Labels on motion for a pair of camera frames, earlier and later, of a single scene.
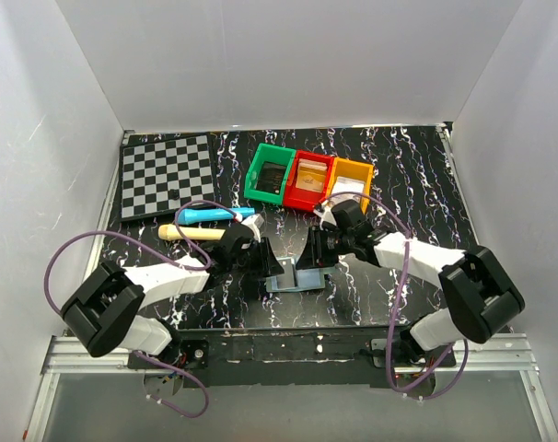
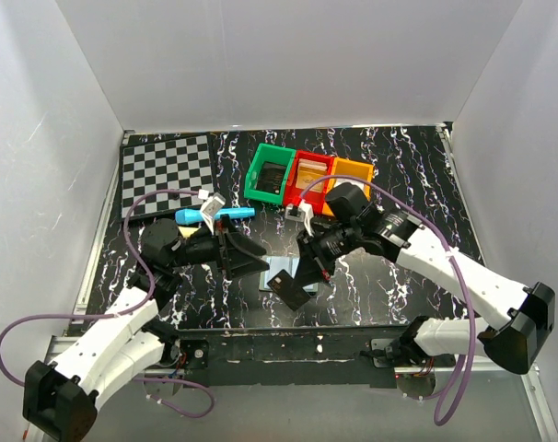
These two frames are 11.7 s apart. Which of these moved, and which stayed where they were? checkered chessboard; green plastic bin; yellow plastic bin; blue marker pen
Moved: yellow plastic bin
Stayed: blue marker pen; green plastic bin; checkered chessboard
